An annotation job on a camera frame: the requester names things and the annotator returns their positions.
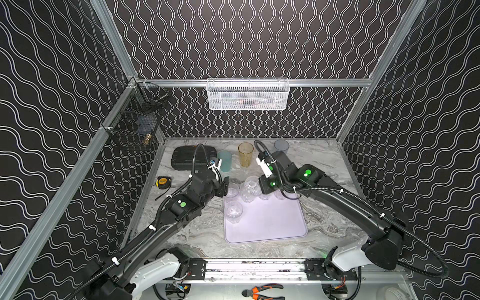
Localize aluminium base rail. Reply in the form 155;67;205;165
149;257;410;284

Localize tall yellow plastic cup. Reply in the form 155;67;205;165
237;142;255;168

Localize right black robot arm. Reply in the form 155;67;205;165
256;151;450;280

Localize teal textured plastic cup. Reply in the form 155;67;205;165
217;150;233;173

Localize yellow black tape measure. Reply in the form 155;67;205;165
154;176;172;201

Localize tall blue plastic cup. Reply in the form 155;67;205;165
274;139;290;153

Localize white round object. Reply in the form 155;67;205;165
377;286;411;300

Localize clear plain glass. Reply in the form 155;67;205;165
274;190;288;200

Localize lavender plastic tray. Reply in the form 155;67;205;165
224;195;308;244

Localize black wire basket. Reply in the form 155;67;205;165
106;78;171;152

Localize orange black pliers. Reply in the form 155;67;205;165
241;283;285;300

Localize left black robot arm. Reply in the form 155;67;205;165
67;144;229;300

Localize clear faceted glass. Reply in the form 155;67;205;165
225;182;240;199

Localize white wire mesh basket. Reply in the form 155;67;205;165
206;77;290;111

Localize black plastic tool case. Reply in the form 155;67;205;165
171;146;217;171

